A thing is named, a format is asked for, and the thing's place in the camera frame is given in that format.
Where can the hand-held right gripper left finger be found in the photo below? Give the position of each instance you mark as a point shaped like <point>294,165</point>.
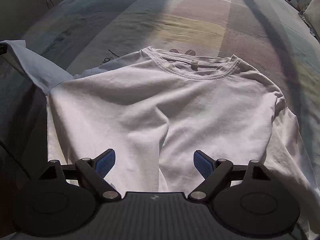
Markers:
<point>105,165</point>

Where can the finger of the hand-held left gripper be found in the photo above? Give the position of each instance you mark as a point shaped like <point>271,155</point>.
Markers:
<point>2,50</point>

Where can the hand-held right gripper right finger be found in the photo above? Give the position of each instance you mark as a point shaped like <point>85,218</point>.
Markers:
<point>203,165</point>

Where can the white long-sleeved shirt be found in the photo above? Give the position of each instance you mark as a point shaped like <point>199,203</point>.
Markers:
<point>175,110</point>

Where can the bed with pastel patterned sheet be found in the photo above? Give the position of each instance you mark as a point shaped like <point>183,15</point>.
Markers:
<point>190,22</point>

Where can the cream printed pillow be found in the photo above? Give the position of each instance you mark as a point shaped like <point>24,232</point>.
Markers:
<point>314,17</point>

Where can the grey-blue pillow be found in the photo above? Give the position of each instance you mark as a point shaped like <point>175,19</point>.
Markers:
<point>301,1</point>

